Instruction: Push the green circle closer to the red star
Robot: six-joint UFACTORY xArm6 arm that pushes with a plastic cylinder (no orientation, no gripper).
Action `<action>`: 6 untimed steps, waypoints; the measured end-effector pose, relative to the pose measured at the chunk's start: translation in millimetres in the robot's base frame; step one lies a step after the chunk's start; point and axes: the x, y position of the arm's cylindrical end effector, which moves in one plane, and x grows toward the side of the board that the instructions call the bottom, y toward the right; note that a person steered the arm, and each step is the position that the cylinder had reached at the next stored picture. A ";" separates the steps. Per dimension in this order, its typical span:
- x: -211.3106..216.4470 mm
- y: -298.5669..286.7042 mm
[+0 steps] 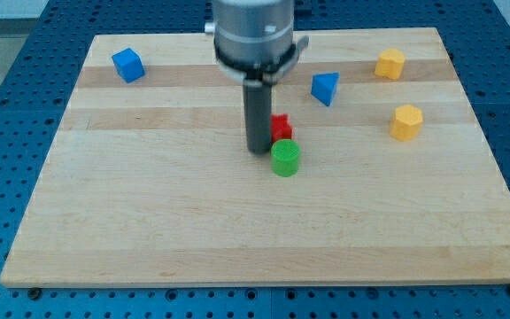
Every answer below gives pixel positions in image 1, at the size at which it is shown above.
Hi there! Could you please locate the red star block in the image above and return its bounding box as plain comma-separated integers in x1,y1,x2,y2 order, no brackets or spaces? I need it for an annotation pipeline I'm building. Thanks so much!
271,113,293,144

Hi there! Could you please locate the wooden board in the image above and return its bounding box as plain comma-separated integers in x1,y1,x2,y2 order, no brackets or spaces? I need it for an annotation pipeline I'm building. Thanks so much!
0,27,510,288

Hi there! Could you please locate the yellow heart block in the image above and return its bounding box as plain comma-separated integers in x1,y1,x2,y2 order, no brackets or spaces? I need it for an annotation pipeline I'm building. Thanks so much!
375,48,406,80

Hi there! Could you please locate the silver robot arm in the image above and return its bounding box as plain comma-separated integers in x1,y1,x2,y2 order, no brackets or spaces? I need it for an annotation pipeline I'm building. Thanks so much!
212,0,309,155

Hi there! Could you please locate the blue triangle block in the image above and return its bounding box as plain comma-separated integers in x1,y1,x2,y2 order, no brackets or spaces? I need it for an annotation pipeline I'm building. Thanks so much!
311,73,340,106

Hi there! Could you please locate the green cylinder block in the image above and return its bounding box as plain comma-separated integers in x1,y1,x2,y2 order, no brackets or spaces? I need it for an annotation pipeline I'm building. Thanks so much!
271,139,300,177

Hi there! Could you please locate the blue cube block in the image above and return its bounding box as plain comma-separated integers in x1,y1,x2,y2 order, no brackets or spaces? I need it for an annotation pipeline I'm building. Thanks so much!
112,48,145,83

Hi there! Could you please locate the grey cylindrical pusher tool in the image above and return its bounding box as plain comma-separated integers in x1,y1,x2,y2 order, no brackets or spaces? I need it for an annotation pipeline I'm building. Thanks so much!
243,80,272,155

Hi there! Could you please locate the yellow hexagon block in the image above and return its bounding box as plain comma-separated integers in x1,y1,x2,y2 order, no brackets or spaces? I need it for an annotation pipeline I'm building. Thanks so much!
389,105,423,142

